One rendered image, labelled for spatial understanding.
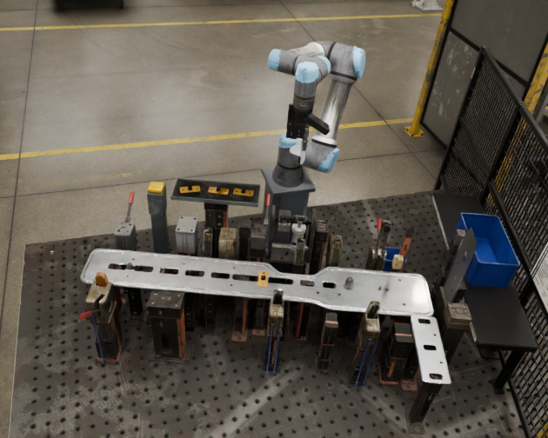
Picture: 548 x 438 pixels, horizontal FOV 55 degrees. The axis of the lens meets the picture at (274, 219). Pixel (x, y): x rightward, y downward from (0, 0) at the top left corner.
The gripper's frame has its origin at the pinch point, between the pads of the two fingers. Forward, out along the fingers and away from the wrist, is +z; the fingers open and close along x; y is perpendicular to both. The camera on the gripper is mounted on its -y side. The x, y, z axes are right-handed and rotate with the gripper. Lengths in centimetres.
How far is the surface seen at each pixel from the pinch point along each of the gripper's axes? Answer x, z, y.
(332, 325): 44, 45, -16
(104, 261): 23, 44, 75
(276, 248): 2.7, 47.5, 6.5
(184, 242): 13, 39, 44
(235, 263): 18, 44, 23
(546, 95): -174, 46, -173
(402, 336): 46, 46, -42
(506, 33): -205, 17, -144
